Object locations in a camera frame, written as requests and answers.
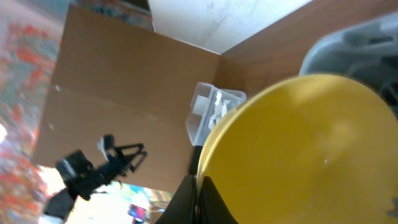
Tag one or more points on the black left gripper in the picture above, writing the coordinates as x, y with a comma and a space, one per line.
82, 178

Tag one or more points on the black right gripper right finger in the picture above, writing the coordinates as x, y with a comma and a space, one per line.
212, 209

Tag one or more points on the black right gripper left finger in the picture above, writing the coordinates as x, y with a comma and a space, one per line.
181, 209

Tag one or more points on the yellow bowl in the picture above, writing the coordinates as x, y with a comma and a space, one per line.
312, 149

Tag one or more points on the clear plastic waste bin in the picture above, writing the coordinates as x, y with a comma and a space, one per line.
201, 105

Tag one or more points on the grey dishwasher rack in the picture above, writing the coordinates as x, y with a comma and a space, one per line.
365, 52

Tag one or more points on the brown cardboard box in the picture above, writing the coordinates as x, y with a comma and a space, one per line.
114, 78

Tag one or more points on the crumpled white paper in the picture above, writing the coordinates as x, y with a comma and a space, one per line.
220, 110

